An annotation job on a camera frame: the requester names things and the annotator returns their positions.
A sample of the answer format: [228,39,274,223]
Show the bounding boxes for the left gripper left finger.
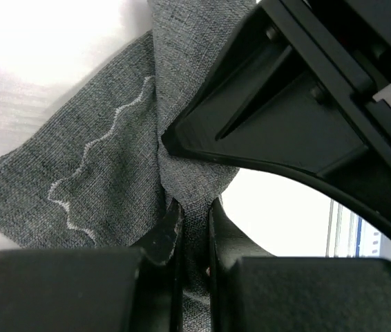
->
[0,201,184,331]

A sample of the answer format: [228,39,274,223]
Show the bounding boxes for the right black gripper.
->
[162,1,391,238]

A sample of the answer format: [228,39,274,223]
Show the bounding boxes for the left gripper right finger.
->
[209,201,391,331]

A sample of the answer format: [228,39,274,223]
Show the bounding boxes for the grey cloth napkin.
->
[0,1,254,331]

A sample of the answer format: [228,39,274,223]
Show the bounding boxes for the aluminium front rail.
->
[325,200,356,257]

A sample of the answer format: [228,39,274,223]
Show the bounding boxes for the white slotted cable duct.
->
[354,216,381,257]

